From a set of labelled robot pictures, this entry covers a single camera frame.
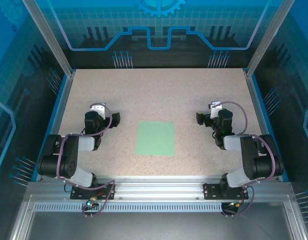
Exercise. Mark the green paper sheet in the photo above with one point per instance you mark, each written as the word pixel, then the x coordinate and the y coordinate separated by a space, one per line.
pixel 155 138

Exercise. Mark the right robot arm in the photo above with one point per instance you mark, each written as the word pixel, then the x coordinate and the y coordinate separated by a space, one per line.
pixel 251 160

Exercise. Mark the grey metal shelf panel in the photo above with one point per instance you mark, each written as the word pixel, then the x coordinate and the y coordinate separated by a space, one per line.
pixel 156 225

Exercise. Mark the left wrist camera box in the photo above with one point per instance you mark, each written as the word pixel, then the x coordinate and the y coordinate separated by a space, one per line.
pixel 99 108

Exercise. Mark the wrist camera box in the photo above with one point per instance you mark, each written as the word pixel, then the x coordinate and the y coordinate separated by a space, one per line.
pixel 99 108
pixel 215 110

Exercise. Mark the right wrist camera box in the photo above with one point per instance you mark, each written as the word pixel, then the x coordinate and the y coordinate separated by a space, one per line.
pixel 215 110

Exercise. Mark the aluminium side rail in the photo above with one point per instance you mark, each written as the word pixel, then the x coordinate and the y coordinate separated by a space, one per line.
pixel 61 105
pixel 259 105

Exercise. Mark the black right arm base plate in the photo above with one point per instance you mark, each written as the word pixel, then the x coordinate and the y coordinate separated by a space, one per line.
pixel 211 191

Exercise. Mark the blue printed enclosure panel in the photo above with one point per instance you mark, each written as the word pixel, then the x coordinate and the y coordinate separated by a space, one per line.
pixel 156 57

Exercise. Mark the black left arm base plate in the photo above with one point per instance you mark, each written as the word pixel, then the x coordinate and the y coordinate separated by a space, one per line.
pixel 79 193

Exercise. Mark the long aluminium mounting rail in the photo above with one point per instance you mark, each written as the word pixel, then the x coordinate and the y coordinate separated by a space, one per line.
pixel 156 187

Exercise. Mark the aluminium frame post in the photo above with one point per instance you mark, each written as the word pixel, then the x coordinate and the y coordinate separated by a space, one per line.
pixel 49 37
pixel 269 35

